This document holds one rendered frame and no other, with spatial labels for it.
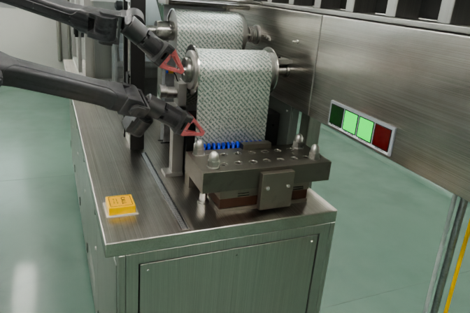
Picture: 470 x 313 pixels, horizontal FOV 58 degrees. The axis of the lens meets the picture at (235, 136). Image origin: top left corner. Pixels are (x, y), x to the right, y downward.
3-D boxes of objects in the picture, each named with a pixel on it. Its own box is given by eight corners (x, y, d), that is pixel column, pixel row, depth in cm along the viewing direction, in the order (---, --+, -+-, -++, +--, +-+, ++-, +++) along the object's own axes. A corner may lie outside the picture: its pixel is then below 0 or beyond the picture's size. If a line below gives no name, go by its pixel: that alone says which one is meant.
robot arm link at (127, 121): (134, 106, 110) (124, 84, 115) (111, 135, 115) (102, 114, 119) (169, 115, 119) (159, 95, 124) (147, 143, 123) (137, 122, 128)
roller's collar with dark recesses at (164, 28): (153, 38, 148) (153, 19, 146) (170, 39, 150) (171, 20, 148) (157, 41, 142) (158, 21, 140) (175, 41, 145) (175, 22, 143)
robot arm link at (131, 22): (117, 33, 111) (131, 17, 110) (117, 23, 117) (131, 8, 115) (137, 50, 115) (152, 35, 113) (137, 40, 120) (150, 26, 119)
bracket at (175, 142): (159, 171, 141) (162, 80, 131) (178, 170, 144) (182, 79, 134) (163, 177, 137) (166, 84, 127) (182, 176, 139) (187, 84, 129)
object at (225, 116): (194, 150, 130) (197, 91, 124) (263, 145, 139) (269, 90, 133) (194, 151, 130) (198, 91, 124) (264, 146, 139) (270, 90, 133)
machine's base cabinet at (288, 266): (71, 170, 347) (66, 64, 319) (150, 163, 372) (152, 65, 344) (117, 498, 130) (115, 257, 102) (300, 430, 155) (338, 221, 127)
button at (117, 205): (105, 204, 117) (105, 196, 117) (131, 201, 120) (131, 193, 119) (108, 216, 111) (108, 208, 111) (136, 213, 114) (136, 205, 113)
